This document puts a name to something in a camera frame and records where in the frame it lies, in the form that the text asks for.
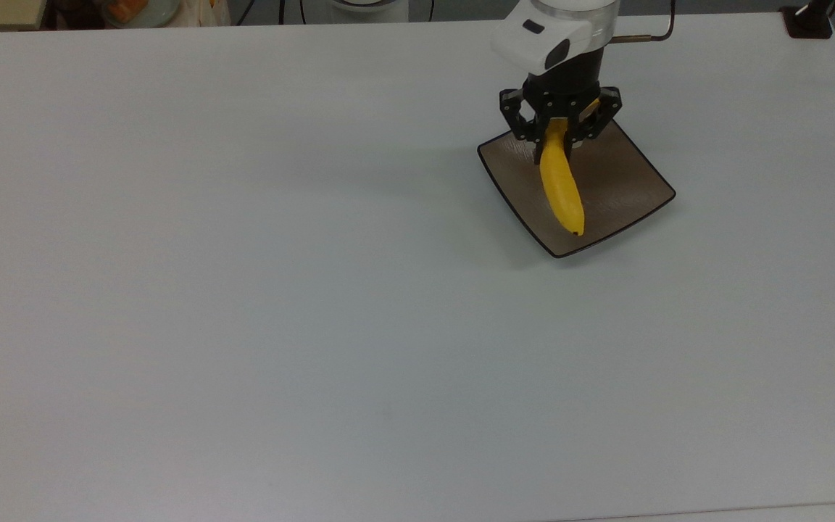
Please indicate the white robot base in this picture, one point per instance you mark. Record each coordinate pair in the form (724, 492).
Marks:
(367, 9)

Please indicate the pale plastic bag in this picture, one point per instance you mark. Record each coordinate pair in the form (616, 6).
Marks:
(204, 11)

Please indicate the yellow banana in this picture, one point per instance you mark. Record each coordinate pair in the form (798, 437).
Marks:
(561, 185)

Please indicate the brown square ceramic plate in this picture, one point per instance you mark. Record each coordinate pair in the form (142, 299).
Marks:
(620, 188)

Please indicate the black camera pole with base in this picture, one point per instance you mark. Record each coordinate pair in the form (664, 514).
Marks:
(809, 20)

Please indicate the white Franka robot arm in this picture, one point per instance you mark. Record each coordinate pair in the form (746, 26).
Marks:
(555, 29)

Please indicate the dish with orange food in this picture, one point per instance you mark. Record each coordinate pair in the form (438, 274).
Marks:
(138, 11)

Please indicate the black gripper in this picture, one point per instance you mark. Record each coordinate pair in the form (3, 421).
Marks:
(564, 83)

